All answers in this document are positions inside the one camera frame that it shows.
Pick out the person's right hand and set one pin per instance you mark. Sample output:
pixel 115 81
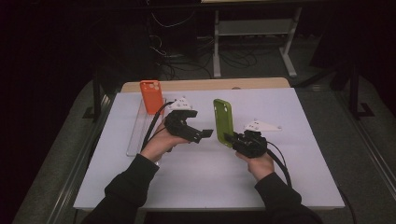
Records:
pixel 260 166

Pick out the person's left hand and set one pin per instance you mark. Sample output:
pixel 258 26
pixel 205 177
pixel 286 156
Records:
pixel 158 144

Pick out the green printed phone case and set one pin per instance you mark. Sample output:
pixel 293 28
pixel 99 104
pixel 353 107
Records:
pixel 224 121

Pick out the black metal stand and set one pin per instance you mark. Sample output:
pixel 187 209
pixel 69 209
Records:
pixel 97 93
pixel 354 93

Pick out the white metal table frame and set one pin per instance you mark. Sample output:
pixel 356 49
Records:
pixel 253 27

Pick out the aluminium rail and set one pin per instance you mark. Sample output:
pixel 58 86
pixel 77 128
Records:
pixel 370 146
pixel 77 168

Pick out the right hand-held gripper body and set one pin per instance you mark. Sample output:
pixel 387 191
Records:
pixel 252 144

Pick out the orange phone case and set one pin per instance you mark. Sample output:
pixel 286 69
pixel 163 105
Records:
pixel 152 98

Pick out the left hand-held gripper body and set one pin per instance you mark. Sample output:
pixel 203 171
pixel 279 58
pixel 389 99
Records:
pixel 177 124

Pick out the clear plastic storage rack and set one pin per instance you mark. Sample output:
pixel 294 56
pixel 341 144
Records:
pixel 138 133

